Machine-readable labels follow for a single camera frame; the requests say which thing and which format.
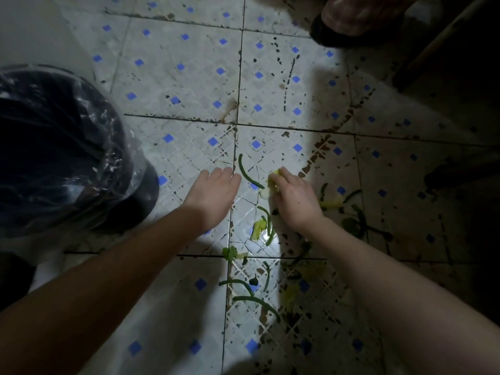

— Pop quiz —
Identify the dark brown cabinet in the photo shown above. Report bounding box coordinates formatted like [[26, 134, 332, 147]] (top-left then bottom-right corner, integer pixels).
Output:
[[0, 252, 38, 313]]

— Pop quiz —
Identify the clear bin liner bag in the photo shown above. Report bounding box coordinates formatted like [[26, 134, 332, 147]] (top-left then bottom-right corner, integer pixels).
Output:
[[0, 64, 145, 246]]

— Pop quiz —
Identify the pile of green vegetable scraps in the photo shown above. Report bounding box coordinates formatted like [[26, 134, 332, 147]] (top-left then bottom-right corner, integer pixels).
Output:
[[218, 154, 393, 323]]

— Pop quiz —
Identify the dark slipper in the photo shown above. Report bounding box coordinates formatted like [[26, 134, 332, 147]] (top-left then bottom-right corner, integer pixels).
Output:
[[309, 13, 407, 49]]

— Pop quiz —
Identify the person's left forearm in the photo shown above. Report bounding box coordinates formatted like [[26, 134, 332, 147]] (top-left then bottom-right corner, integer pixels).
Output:
[[0, 206, 218, 375]]

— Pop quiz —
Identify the dark wooden stool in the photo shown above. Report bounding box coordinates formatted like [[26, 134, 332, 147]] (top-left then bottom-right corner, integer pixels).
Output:
[[392, 0, 500, 192]]

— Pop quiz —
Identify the dark trash bin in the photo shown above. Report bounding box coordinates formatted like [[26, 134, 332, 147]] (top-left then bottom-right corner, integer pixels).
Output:
[[0, 66, 160, 235]]

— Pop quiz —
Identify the person's right forearm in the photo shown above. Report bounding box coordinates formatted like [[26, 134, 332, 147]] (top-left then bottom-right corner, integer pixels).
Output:
[[304, 218, 500, 375]]

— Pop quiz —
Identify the person's right hand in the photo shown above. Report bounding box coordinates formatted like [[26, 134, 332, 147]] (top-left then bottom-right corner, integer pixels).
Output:
[[267, 167, 325, 235]]

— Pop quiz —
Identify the person's left hand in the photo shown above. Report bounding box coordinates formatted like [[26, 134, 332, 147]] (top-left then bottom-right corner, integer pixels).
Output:
[[183, 167, 242, 235]]

